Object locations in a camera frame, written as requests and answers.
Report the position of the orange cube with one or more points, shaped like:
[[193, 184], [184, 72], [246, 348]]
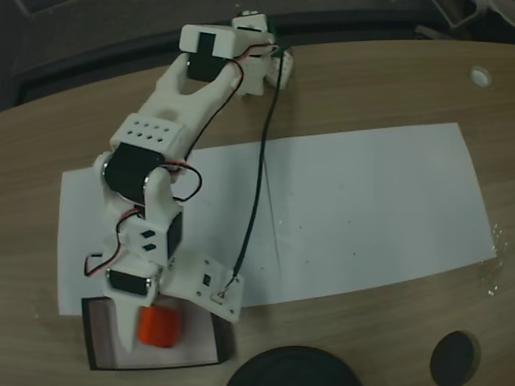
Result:
[[159, 326]]

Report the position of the black round table hole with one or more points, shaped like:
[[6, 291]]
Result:
[[451, 358]]

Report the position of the black round object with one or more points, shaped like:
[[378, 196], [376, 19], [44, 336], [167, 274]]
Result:
[[293, 368]]

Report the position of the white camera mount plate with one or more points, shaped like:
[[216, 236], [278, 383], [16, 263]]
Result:
[[209, 285]]

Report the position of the white round table cap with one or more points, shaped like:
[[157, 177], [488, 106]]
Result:
[[481, 76]]

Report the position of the white paper sheet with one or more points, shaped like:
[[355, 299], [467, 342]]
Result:
[[225, 193], [382, 201]]

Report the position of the grey metal frame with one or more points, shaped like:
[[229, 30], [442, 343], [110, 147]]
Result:
[[462, 12]]

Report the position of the brown open box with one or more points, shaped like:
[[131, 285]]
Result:
[[100, 333]]

